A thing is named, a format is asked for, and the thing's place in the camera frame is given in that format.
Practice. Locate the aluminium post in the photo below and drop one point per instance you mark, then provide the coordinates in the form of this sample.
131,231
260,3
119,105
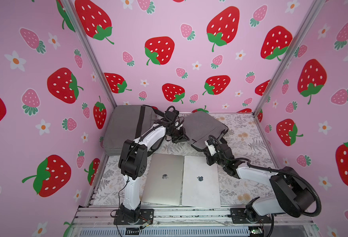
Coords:
73,17
301,33

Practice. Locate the right rear aluminium post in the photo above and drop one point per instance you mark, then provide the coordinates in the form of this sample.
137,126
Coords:
301,33

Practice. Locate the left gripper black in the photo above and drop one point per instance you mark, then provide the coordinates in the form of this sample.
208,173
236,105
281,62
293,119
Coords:
182,137

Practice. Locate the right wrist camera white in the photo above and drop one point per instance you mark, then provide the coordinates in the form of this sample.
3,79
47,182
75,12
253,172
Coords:
211,148

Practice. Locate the left rear aluminium post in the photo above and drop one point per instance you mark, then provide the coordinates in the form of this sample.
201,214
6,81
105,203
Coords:
73,17

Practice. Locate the aluminium frame rail front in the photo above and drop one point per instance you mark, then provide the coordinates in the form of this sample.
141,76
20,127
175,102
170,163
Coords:
181,221

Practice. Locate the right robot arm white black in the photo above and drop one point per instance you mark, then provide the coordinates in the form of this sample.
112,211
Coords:
293,195

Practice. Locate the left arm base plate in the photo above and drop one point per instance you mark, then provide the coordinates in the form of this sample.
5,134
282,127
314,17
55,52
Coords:
125,217

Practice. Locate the silver laptop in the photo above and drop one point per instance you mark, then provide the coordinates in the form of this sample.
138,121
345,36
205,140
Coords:
200,183
164,180

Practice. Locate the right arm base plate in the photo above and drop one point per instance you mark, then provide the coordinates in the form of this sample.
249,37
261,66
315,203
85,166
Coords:
243,216

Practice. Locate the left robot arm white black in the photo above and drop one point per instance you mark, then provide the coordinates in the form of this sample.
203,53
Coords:
150,130

